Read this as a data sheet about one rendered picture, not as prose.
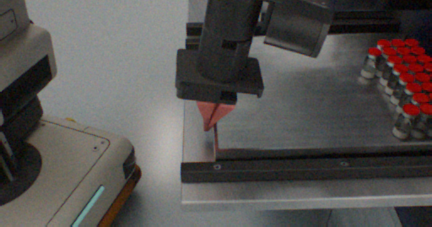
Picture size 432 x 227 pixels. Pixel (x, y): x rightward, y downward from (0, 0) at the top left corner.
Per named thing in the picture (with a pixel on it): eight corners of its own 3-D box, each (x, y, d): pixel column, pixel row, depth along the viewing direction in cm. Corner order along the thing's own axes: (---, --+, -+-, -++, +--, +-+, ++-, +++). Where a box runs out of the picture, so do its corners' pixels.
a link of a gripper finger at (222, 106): (224, 148, 52) (240, 92, 46) (169, 143, 51) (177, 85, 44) (221, 112, 57) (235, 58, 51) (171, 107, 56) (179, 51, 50)
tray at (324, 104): (399, 49, 71) (405, 32, 69) (478, 160, 52) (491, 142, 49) (207, 54, 70) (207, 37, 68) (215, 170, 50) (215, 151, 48)
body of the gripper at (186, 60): (261, 102, 47) (278, 49, 42) (174, 93, 45) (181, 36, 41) (254, 69, 52) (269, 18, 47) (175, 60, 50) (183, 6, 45)
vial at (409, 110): (405, 127, 56) (416, 103, 53) (412, 139, 54) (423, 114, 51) (389, 128, 56) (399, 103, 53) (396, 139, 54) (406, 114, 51)
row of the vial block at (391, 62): (380, 62, 68) (388, 39, 65) (428, 138, 54) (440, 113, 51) (368, 62, 68) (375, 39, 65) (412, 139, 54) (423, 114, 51)
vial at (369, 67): (371, 70, 66) (379, 46, 63) (376, 78, 64) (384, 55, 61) (359, 71, 66) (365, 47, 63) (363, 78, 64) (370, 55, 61)
